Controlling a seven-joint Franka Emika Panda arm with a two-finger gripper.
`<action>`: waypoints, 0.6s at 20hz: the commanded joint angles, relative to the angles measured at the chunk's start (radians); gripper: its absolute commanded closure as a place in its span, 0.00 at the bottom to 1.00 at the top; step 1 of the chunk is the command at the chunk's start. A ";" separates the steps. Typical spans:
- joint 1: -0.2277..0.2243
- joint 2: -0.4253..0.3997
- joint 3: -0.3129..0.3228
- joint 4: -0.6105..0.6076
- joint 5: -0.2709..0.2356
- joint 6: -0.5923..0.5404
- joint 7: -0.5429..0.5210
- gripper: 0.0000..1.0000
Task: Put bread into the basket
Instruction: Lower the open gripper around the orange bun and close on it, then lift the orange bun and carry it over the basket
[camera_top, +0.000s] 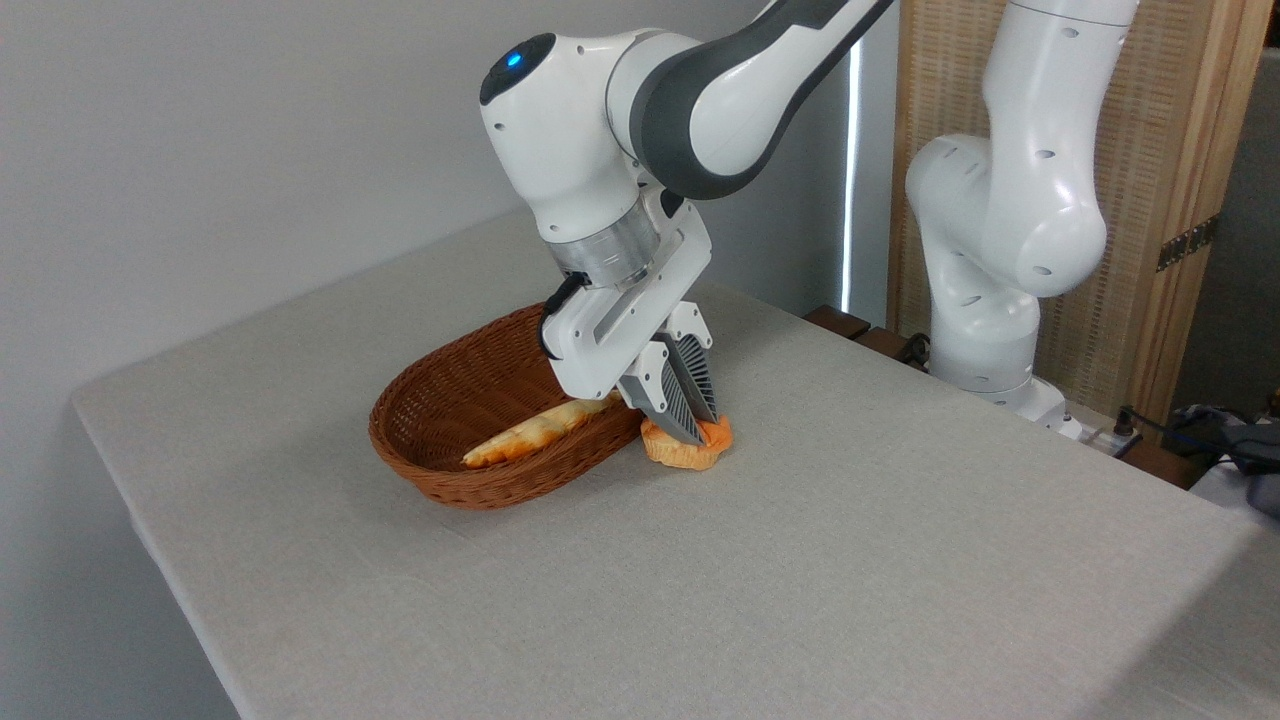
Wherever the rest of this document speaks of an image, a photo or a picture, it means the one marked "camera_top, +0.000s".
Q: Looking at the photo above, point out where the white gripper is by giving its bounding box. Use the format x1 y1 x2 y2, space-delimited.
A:
542 185 722 448

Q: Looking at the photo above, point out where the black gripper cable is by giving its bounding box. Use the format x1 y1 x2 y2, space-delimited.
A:
539 272 591 361

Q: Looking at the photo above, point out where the long baguette bread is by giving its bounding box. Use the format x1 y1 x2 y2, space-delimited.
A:
462 392 626 469

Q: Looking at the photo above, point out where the black and blue cable bundle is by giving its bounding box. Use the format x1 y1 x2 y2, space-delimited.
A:
1140 398 1280 479

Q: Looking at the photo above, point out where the white power strip with plug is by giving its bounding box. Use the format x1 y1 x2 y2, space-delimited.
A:
1078 404 1143 459

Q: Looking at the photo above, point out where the dark brown wooden block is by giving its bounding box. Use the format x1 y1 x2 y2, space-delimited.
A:
854 327 931 372
805 305 872 341
1118 440 1213 491

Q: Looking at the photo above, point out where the round orange bread bun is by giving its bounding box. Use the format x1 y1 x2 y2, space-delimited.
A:
640 412 734 472

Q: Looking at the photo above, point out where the metal screen hinge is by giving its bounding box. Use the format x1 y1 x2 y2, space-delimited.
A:
1157 215 1219 273

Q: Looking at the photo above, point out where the brown wicker basket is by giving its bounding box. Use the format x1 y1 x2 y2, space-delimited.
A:
368 303 651 512

